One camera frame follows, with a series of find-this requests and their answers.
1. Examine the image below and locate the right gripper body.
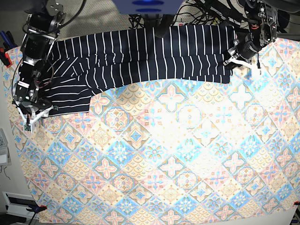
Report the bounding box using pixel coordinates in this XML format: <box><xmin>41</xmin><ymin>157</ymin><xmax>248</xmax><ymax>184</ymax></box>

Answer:
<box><xmin>14</xmin><ymin>98</ymin><xmax>52</xmax><ymax>133</ymax></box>

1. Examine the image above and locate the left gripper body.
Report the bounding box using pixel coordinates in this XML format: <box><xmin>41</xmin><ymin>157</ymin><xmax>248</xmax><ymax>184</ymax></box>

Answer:
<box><xmin>227</xmin><ymin>35</ymin><xmax>262</xmax><ymax>60</ymax></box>

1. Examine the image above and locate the navy white striped T-shirt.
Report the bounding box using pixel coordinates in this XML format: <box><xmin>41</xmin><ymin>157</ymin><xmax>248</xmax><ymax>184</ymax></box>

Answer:
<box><xmin>41</xmin><ymin>25</ymin><xmax>236</xmax><ymax>116</ymax></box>

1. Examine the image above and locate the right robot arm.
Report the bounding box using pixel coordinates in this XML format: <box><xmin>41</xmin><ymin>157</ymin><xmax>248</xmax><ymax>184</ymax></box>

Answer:
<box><xmin>11</xmin><ymin>0</ymin><xmax>66</xmax><ymax>132</ymax></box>

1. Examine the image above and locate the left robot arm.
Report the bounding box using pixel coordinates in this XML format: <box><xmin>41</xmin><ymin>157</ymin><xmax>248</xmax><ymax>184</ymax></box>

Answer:
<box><xmin>224</xmin><ymin>0</ymin><xmax>300</xmax><ymax>69</ymax></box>

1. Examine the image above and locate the white device left edge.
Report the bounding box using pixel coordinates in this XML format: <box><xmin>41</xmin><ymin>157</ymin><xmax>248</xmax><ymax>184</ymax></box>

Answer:
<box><xmin>0</xmin><ymin>128</ymin><xmax>12</xmax><ymax>166</ymax></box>

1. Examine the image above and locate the blue orange clamp upper left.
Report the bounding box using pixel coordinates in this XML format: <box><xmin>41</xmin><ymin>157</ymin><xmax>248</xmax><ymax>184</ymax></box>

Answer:
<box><xmin>0</xmin><ymin>31</ymin><xmax>17</xmax><ymax>68</ymax></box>

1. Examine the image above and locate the blue orange clamp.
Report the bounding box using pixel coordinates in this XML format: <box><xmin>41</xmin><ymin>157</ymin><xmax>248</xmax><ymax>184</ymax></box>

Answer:
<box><xmin>26</xmin><ymin>204</ymin><xmax>47</xmax><ymax>214</ymax></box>
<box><xmin>0</xmin><ymin>31</ymin><xmax>17</xmax><ymax>68</ymax></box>

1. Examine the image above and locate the white box lower left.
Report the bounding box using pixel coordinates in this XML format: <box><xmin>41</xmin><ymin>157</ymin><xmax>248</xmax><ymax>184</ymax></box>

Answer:
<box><xmin>2</xmin><ymin>192</ymin><xmax>37</xmax><ymax>218</ymax></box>

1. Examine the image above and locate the blue orange clamp lower left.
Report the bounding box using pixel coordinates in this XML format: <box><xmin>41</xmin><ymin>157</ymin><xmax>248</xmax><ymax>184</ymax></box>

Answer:
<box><xmin>26</xmin><ymin>204</ymin><xmax>47</xmax><ymax>214</ymax></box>

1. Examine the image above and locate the patterned tile tablecloth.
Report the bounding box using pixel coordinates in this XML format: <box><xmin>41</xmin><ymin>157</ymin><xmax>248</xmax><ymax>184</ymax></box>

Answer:
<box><xmin>0</xmin><ymin>39</ymin><xmax>300</xmax><ymax>225</ymax></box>

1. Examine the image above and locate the black mount post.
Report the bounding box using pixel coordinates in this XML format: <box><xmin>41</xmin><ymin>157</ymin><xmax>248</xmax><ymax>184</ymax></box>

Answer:
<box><xmin>155</xmin><ymin>14</ymin><xmax>175</xmax><ymax>38</ymax></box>

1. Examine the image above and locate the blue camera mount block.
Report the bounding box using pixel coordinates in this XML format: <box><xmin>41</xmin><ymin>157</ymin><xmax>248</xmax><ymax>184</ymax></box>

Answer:
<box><xmin>112</xmin><ymin>0</ymin><xmax>183</xmax><ymax>15</ymax></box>

